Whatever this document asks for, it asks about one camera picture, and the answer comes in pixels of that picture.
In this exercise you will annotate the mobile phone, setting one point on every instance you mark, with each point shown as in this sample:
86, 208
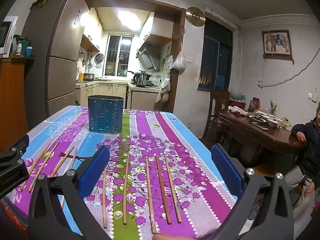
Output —
260, 126

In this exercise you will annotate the glass jar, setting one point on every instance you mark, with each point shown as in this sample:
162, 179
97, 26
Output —
255, 104

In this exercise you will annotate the dark room window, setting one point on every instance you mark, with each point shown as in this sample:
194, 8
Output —
215, 60

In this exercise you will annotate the beige kitchen counter cabinets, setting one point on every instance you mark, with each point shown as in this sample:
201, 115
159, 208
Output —
112, 92

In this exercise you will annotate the grey refrigerator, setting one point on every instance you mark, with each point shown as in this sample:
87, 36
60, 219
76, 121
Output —
60, 55

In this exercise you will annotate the white hanging plastic bag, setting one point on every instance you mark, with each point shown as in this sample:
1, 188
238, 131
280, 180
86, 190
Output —
179, 62

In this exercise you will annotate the framed elephant picture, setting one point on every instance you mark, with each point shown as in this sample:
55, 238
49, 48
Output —
277, 43

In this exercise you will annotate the dark wooden dining table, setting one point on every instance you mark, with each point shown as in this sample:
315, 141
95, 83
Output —
250, 135

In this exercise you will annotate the steel electric kettle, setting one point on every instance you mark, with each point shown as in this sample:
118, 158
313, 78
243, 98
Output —
140, 80

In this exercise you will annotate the round gold wall clock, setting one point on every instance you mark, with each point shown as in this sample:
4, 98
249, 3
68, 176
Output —
195, 16

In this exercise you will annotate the white wall switch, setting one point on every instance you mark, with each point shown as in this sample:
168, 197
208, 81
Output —
189, 59
310, 96

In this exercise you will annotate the kitchen window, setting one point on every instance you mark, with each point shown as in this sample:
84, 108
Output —
119, 55

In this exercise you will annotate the green cup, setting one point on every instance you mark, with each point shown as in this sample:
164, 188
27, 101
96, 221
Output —
25, 46

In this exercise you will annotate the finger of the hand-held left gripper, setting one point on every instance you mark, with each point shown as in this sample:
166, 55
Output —
15, 152

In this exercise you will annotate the blue perforated utensil holder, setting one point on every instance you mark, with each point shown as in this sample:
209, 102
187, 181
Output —
105, 115

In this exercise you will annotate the hanging cloth bags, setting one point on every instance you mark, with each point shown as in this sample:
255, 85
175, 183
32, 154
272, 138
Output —
163, 90

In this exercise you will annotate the small white bottle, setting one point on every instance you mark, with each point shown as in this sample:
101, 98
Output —
19, 49

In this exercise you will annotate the row of wooden chopsticks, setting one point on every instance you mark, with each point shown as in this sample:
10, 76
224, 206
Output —
126, 192

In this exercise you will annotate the steel range hood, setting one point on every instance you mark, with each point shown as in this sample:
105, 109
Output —
148, 57

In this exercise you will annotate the floral striped tablecloth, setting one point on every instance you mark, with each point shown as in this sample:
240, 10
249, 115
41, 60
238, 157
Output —
155, 140

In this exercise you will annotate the wooden chair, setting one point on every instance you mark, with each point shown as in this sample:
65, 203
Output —
217, 102

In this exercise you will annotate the wooden side cabinet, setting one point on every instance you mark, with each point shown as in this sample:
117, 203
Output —
12, 92

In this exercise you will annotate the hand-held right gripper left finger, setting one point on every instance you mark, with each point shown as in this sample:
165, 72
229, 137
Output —
93, 172

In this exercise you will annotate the pink cloth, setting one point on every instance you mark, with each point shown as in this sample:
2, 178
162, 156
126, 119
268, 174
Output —
237, 110

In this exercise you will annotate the white microwave oven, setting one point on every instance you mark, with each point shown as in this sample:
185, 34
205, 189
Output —
6, 35

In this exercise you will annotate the person's right hand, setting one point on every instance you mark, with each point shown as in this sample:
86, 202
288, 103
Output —
175, 237

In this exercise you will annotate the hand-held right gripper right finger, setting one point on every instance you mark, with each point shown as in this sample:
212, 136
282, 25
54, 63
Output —
226, 170

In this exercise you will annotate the blue and white bottle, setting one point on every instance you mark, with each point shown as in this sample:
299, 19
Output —
29, 52

